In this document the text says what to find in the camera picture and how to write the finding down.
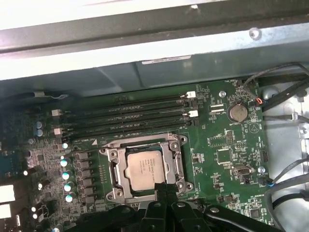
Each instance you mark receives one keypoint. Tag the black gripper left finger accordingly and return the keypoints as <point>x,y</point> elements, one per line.
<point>154,217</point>

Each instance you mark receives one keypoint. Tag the black PC case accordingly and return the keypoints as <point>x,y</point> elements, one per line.
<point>193,29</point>

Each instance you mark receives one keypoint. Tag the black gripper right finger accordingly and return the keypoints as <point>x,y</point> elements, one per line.
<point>183,217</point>

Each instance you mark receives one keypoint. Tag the silver coin battery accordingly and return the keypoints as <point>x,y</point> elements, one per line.
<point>237,113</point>

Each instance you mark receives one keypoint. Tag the black RAM slot white clips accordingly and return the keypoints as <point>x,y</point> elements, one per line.
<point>144,100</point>
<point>144,120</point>

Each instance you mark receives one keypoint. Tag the silver CPU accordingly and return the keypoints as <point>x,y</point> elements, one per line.
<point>144,169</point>

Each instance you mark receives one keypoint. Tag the CPU socket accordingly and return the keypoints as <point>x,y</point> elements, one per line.
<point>135,139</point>

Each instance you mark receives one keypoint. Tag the metal locking lever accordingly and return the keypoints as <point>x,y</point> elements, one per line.
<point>87,150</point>

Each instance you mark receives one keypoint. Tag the green motherboard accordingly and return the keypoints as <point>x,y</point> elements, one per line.
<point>212,169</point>

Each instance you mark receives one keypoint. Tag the metal socket cover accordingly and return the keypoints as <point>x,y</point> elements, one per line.
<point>115,156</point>

